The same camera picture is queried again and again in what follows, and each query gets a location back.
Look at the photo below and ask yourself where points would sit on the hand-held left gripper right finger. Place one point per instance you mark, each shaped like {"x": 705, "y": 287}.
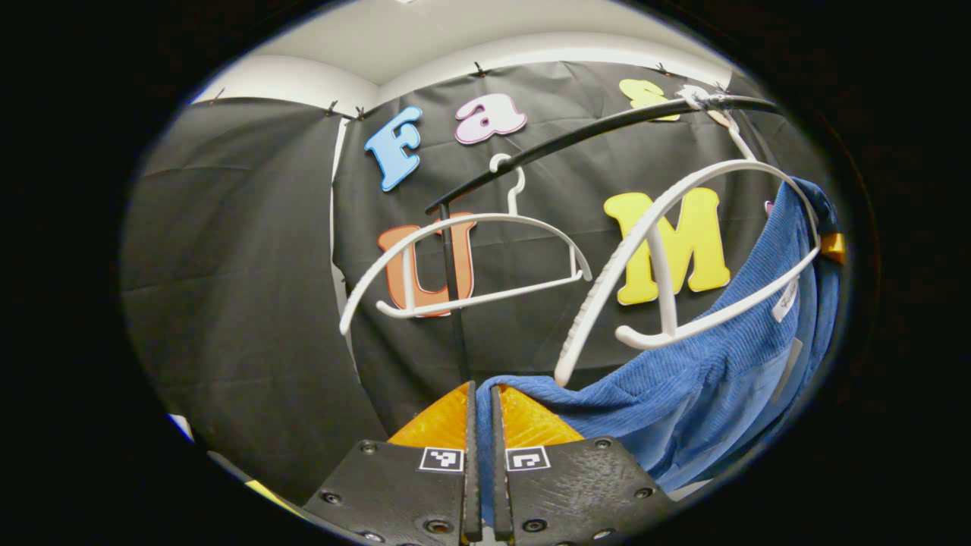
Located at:
{"x": 501, "y": 485}

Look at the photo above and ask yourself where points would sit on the white plastic hanger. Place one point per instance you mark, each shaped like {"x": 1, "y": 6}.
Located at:
{"x": 666, "y": 303}
{"x": 485, "y": 296}

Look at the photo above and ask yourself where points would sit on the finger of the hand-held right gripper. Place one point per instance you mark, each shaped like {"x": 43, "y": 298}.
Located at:
{"x": 833, "y": 247}

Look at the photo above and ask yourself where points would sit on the black clothes rail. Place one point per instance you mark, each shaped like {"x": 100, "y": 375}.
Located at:
{"x": 576, "y": 136}

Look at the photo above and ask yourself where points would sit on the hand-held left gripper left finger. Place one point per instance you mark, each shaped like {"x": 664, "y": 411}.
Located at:
{"x": 472, "y": 470}

